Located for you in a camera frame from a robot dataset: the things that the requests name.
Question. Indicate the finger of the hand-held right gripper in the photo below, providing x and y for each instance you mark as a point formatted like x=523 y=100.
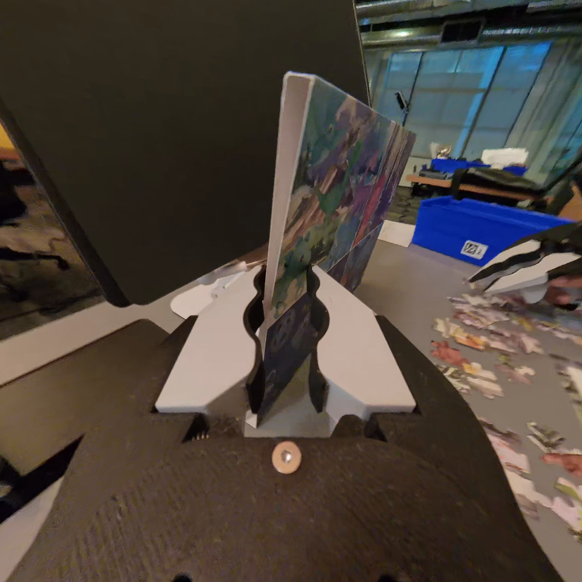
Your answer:
x=518 y=251
x=532 y=275

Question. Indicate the person's right hand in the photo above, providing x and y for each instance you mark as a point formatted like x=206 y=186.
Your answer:
x=568 y=291

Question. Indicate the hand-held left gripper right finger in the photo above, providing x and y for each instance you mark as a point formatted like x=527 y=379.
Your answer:
x=363 y=359

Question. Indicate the white printed instruction sheet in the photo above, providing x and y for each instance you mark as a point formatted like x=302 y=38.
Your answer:
x=395 y=234

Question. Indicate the pile of puzzle pieces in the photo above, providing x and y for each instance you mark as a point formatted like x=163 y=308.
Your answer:
x=459 y=354

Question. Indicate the blue plastic bin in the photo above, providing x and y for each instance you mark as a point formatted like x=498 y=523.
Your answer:
x=454 y=223

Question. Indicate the animal picture puzzle box lid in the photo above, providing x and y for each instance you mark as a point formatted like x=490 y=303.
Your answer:
x=345 y=182

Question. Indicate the black partition panel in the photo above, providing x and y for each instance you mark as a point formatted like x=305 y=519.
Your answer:
x=159 y=113

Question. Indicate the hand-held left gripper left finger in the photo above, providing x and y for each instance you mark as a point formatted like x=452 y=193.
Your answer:
x=209 y=359

